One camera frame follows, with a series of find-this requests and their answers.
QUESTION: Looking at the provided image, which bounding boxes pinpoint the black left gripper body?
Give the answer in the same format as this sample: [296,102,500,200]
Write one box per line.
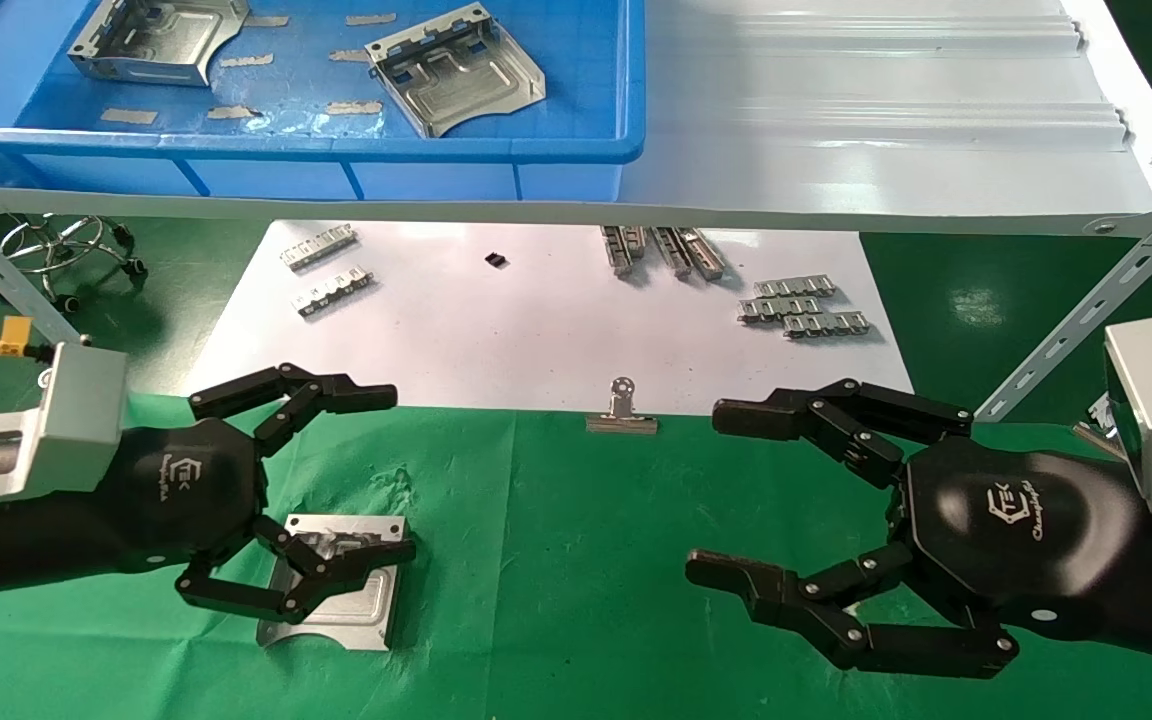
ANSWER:
[101,418,269,576]

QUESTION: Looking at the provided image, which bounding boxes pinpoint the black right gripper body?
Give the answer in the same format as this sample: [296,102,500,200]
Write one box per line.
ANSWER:
[898,437,1143,643]

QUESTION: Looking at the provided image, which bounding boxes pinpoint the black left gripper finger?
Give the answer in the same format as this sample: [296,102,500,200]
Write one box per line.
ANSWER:
[188,363,399,456]
[174,515,417,624]

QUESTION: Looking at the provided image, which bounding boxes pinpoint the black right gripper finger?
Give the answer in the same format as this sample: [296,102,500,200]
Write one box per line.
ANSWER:
[685,545,1020,681]
[712,378,974,489]

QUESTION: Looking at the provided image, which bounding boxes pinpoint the stamped sheet metal bracket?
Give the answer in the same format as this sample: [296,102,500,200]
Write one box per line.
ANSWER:
[364,2,547,139]
[68,0,250,87]
[256,513,407,651]

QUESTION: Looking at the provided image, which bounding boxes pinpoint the small notched metal strip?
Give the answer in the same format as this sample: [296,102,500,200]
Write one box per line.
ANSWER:
[281,224,357,271]
[783,311,871,340]
[738,296,822,325]
[754,277,837,300]
[294,266,375,318]

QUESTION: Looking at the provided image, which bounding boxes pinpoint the silver binder clip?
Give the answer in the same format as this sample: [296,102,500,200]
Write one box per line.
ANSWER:
[586,376,659,435]

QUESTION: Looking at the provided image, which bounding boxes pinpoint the green cloth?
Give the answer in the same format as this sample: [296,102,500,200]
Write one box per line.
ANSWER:
[0,390,1152,720]

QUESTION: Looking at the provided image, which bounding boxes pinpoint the white paper sheet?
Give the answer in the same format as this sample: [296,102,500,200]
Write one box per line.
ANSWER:
[181,220,915,419]

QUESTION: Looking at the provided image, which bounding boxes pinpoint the clear plastic film scrap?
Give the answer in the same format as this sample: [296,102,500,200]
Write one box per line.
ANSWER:
[271,108,387,137]

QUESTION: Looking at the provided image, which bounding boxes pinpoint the chrome stool base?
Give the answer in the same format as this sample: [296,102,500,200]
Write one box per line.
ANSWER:
[0,215,147,311]

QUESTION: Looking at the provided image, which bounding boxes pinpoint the white corrugated shelf sheet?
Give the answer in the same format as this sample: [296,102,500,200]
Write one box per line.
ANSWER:
[0,0,1152,238]

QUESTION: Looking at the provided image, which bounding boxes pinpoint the blue plastic bin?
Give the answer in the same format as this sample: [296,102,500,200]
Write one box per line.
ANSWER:
[0,0,645,201]

